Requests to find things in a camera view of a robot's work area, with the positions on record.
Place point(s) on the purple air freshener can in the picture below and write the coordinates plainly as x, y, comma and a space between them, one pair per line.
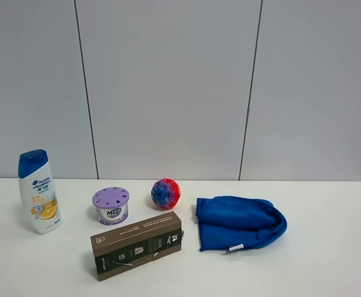
111, 204

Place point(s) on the blue folded towel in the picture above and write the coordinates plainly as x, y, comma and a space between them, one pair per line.
229, 223

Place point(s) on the brown rectangular cardboard box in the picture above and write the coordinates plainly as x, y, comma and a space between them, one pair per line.
125, 248

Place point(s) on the white blue shampoo bottle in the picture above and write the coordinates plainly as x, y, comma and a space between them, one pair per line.
37, 191

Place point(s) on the red blue spiky ball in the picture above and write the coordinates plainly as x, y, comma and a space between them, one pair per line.
166, 193

